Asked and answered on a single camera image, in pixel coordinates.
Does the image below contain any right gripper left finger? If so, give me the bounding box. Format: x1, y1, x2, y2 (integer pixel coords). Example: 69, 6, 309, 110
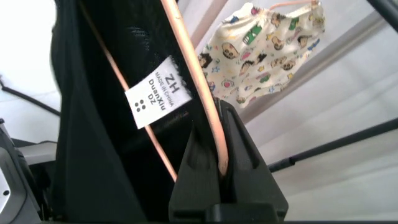
168, 123, 223, 222

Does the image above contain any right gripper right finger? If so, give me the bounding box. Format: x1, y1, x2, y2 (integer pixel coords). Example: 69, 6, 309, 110
218, 98, 289, 221

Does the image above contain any black garment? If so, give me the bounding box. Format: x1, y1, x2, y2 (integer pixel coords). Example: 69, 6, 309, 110
49, 0, 217, 223

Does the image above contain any pink clothes hanger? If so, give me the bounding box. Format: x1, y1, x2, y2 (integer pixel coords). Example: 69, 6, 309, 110
77, 0, 229, 183
268, 0, 320, 11

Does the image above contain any cream printed garment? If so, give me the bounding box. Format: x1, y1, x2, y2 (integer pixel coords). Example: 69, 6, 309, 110
197, 2, 326, 110

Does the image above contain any black cable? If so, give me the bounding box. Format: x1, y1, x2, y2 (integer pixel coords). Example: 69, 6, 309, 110
0, 76, 62, 118

